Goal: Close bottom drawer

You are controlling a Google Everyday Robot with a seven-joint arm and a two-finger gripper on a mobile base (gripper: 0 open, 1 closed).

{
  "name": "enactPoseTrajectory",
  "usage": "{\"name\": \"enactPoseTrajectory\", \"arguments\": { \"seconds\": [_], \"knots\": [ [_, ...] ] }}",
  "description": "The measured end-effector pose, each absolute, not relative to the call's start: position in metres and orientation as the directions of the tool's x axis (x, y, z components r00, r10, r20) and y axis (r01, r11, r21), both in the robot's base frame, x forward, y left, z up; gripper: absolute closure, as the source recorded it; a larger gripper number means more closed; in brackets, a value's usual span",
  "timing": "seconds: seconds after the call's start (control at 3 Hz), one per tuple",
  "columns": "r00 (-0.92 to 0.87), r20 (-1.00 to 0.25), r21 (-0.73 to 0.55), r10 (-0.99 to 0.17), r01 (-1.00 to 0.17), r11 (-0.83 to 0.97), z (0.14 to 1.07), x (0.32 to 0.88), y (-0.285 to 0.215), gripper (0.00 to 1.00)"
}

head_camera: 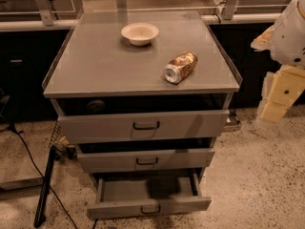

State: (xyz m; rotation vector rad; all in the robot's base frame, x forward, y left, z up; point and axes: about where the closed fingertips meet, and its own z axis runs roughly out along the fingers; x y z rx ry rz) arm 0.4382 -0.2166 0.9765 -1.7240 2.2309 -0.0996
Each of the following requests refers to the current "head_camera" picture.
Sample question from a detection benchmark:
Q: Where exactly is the grey bottom drawer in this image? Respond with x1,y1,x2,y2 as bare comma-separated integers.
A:
87,169,212,219

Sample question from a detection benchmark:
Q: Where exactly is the grey drawer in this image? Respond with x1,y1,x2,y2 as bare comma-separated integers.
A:
77,138,214,174
53,95,229,144
87,169,212,219

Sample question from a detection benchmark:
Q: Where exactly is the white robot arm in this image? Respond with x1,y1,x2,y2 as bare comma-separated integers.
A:
251,0,305,124

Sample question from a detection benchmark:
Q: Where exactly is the grey top drawer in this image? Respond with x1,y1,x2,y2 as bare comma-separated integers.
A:
53,95,229,144

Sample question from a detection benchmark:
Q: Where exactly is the grey drawer cabinet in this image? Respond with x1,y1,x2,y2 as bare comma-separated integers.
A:
44,11,240,175

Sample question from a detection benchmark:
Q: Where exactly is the grey middle drawer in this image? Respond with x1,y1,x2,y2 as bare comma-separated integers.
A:
77,138,214,174

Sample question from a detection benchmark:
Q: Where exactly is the round object in top drawer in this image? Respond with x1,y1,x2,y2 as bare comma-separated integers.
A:
86,100,106,115

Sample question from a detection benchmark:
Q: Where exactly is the gold crushed soda can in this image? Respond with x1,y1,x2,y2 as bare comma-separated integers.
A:
164,52,198,84

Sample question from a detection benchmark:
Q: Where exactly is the white paper bowl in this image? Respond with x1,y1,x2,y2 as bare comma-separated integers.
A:
121,23,159,46

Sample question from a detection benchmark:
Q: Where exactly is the black metal bar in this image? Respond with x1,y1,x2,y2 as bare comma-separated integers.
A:
33,146,56,228

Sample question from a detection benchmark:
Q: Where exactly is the dark counter with rail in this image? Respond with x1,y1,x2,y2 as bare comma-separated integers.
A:
0,14,280,121

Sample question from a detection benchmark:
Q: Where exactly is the black floor cable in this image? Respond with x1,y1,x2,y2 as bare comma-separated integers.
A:
9,124,79,229

